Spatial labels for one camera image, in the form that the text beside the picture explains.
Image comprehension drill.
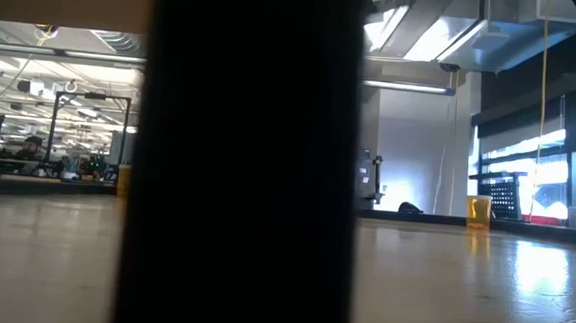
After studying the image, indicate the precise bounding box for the person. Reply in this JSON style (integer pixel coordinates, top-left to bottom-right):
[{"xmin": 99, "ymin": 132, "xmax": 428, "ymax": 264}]
[{"xmin": 15, "ymin": 133, "xmax": 46, "ymax": 163}]

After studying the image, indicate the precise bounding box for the pale hanging cloth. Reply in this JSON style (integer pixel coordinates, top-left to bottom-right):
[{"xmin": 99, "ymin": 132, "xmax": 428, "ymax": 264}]
[{"xmin": 108, "ymin": 129, "xmax": 139, "ymax": 168}]

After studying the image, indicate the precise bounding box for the silver ventilation duct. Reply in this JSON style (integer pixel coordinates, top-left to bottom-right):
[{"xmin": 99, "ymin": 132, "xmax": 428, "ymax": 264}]
[{"xmin": 362, "ymin": 0, "xmax": 576, "ymax": 80}]

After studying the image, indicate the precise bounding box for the red tray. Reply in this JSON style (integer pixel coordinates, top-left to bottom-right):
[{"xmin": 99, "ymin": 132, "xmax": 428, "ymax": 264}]
[{"xmin": 523, "ymin": 213, "xmax": 569, "ymax": 228}]

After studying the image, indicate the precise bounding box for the ceiling strip light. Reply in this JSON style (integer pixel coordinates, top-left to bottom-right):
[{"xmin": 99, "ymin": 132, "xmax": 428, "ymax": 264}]
[
  {"xmin": 361, "ymin": 78, "xmax": 458, "ymax": 98},
  {"xmin": 62, "ymin": 50, "xmax": 148, "ymax": 65}
]

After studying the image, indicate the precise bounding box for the yellow hanging cord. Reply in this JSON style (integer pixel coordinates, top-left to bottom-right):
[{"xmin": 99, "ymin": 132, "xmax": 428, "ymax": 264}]
[{"xmin": 528, "ymin": 0, "xmax": 553, "ymax": 223}]

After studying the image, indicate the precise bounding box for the black background gantry frame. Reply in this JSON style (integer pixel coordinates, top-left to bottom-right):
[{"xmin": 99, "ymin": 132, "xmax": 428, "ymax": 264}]
[{"xmin": 42, "ymin": 89, "xmax": 134, "ymax": 169}]

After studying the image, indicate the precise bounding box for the large orange pill bottle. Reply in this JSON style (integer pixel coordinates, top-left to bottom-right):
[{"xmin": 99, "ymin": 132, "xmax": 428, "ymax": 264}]
[
  {"xmin": 464, "ymin": 194, "xmax": 494, "ymax": 230},
  {"xmin": 116, "ymin": 164, "xmax": 133, "ymax": 198}
]

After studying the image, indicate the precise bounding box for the black perforated cart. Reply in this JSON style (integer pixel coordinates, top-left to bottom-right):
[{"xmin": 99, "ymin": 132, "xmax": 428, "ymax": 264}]
[{"xmin": 466, "ymin": 167, "xmax": 530, "ymax": 222}]

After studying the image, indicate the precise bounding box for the black equipment stand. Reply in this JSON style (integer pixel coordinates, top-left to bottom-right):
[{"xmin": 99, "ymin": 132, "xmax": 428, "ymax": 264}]
[{"xmin": 356, "ymin": 149, "xmax": 387, "ymax": 211}]

